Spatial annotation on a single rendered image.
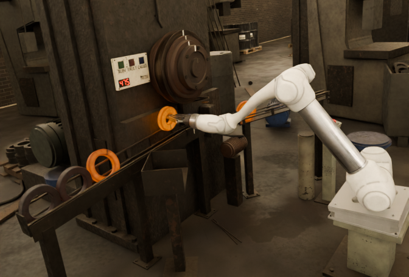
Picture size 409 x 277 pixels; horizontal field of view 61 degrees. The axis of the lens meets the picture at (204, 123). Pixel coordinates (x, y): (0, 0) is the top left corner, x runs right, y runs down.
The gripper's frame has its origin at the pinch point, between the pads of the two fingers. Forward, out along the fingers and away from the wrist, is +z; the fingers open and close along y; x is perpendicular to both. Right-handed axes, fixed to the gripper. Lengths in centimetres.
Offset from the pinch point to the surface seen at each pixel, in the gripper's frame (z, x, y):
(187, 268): -32, -82, -29
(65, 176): -1, -8, -75
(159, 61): 1.1, 34.4, -1.2
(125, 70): 11.7, 31.8, -19.0
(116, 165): -0.2, -15.5, -44.2
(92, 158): 4, -8, -56
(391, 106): -95, -38, 212
